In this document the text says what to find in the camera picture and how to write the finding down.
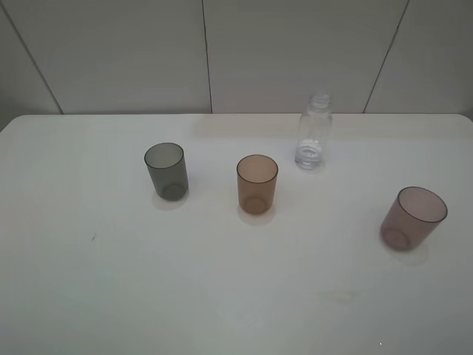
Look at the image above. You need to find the clear plastic water bottle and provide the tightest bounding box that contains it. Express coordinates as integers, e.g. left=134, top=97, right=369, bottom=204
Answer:
left=294, top=93, right=333, bottom=170

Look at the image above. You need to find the orange translucent plastic cup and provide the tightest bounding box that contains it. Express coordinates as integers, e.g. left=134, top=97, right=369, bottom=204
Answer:
left=236, top=155, right=279, bottom=215

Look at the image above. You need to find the grey translucent plastic cup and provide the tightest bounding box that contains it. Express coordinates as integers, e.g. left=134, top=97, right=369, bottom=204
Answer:
left=144, top=142, right=188, bottom=202

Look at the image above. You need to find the pink translucent plastic cup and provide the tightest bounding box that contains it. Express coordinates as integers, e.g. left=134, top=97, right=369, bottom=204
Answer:
left=380, top=186, right=448, bottom=251

